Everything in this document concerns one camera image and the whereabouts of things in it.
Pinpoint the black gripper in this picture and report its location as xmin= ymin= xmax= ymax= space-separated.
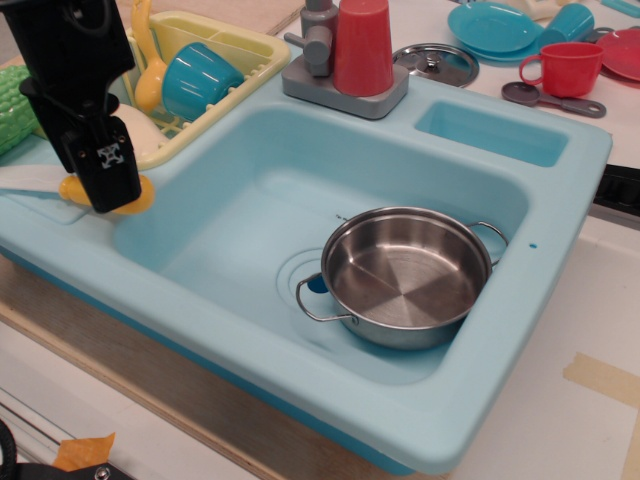
xmin=1 ymin=1 xmax=142 ymax=213

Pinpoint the yellow plastic spoon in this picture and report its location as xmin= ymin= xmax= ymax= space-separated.
xmin=131 ymin=0 xmax=167 ymax=113

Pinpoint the red plastic plate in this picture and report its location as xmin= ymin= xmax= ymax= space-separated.
xmin=596 ymin=28 xmax=640 ymax=81

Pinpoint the beige masking tape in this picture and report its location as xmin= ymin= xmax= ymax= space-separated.
xmin=563 ymin=352 xmax=639 ymax=480

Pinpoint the blue cup in rack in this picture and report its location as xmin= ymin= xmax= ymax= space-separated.
xmin=161 ymin=42 xmax=244 ymax=121

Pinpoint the yellow dish rack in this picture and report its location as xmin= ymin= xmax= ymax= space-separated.
xmin=135 ymin=11 xmax=290 ymax=170

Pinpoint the green toy vegetable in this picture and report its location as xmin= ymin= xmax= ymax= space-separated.
xmin=1 ymin=65 xmax=39 ymax=155

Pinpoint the stainless steel pot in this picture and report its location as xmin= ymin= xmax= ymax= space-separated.
xmin=295 ymin=206 xmax=498 ymax=351

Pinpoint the blue plastic plate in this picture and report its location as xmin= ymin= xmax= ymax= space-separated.
xmin=447 ymin=2 xmax=543 ymax=62

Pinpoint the black cable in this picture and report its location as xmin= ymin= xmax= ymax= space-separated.
xmin=0 ymin=418 xmax=19 ymax=474

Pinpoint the black object right edge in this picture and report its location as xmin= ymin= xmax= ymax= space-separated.
xmin=593 ymin=164 xmax=640 ymax=217

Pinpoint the white knife yellow handle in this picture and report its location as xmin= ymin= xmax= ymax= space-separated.
xmin=1 ymin=165 xmax=155 ymax=215

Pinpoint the red mug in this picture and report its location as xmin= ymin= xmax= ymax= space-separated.
xmin=519 ymin=42 xmax=604 ymax=98

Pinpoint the grey toy faucet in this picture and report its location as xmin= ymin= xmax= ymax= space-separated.
xmin=282 ymin=1 xmax=409 ymax=120

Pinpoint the blue plastic cup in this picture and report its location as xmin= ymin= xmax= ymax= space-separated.
xmin=537 ymin=3 xmax=595 ymax=49

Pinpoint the steel pot lid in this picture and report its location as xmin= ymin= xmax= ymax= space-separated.
xmin=393 ymin=43 xmax=480 ymax=88

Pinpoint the white plate in rack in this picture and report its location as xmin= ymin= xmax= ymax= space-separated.
xmin=114 ymin=104 xmax=168 ymax=159

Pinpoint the grey plastic spoon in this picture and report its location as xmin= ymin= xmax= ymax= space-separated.
xmin=501 ymin=82 xmax=607 ymax=119

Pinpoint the orange tape piece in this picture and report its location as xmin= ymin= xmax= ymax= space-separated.
xmin=52 ymin=433 xmax=116 ymax=472

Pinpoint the red plastic cup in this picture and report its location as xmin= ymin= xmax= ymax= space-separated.
xmin=333 ymin=0 xmax=393 ymax=97

